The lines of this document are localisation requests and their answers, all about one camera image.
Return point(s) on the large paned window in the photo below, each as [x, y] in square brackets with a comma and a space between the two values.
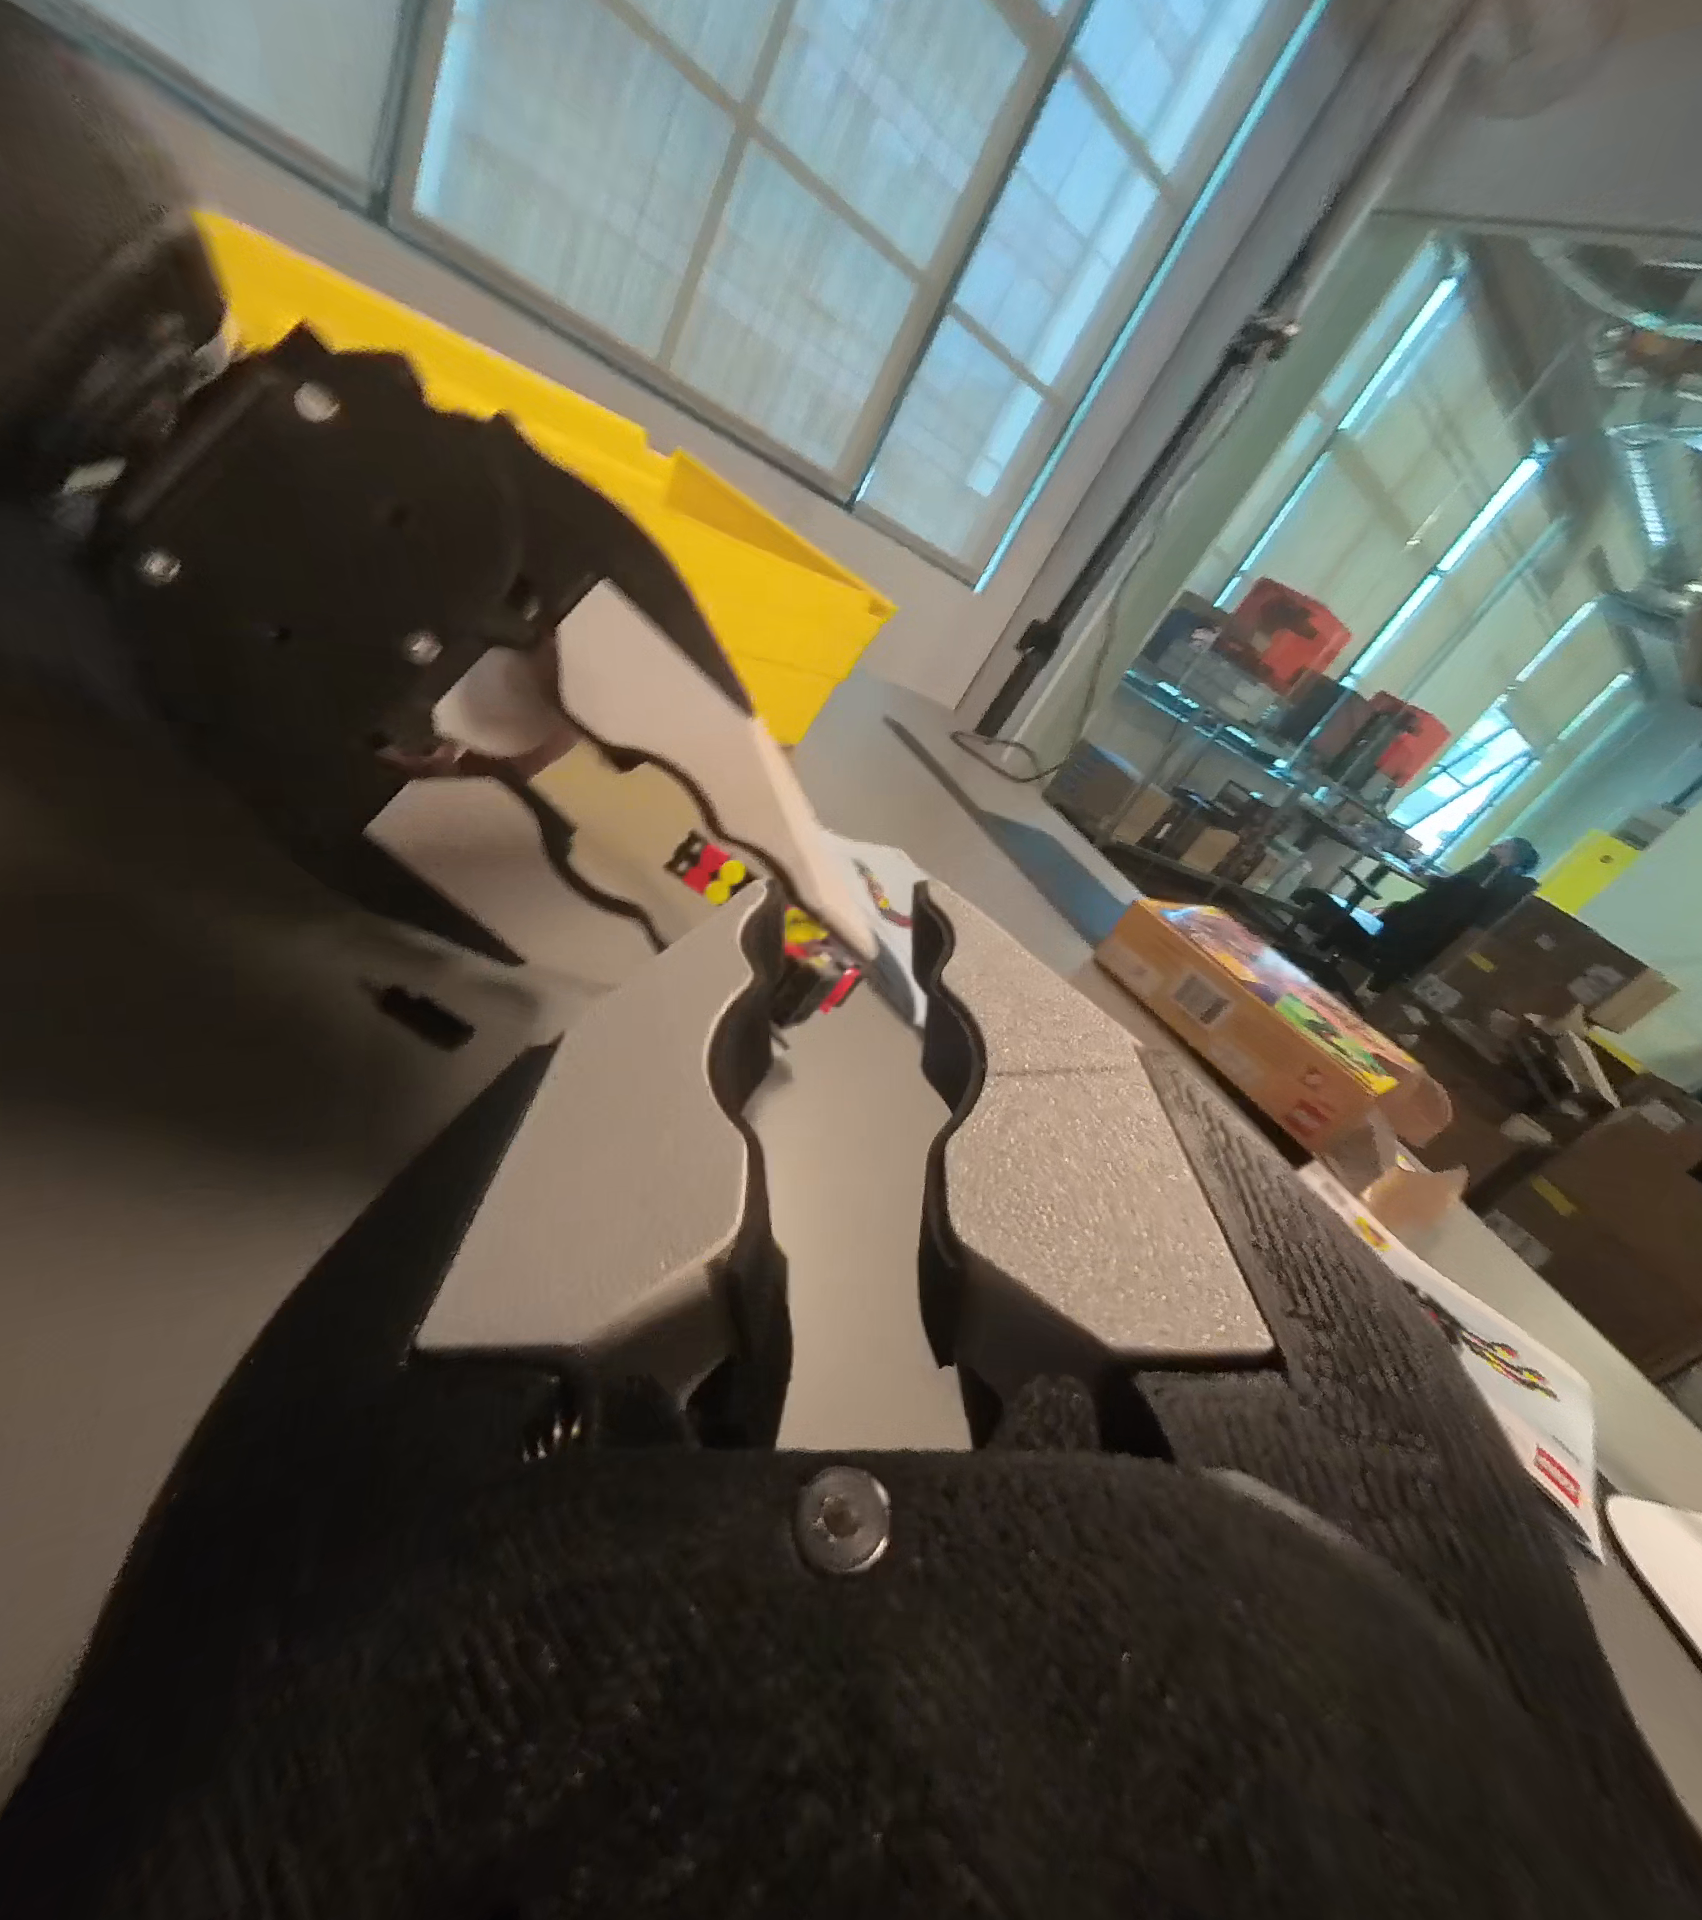
[730, 225]

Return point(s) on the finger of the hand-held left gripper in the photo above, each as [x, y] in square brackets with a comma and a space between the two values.
[686, 690]
[490, 854]

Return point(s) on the red black box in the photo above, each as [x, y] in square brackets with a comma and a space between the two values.
[1289, 630]
[1402, 739]

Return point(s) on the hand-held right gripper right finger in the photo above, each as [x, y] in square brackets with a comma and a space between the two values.
[1090, 1200]

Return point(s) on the metal shelving rack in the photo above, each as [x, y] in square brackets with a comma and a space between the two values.
[1241, 780]

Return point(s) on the large lego instruction booklet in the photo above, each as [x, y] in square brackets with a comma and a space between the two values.
[881, 900]

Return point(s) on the brown cardboard box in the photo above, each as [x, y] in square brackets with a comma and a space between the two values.
[1556, 974]
[1646, 1231]

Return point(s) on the black office chair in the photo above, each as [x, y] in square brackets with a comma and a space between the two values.
[1338, 930]

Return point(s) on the small black lego piece red pins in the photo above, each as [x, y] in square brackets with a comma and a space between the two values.
[419, 1015]

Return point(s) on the red yellow lego head piece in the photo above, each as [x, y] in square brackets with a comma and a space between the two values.
[820, 974]

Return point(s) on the cardboard lego box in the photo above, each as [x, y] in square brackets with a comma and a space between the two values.
[1241, 1004]

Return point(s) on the long red yellow black lego model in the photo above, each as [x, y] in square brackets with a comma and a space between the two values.
[713, 871]

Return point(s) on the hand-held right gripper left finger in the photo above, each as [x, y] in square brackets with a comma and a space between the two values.
[611, 1200]

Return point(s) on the small lego instruction booklet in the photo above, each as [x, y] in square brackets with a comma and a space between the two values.
[1480, 1350]

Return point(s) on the yellow plastic bin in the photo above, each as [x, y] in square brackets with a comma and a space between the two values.
[730, 570]

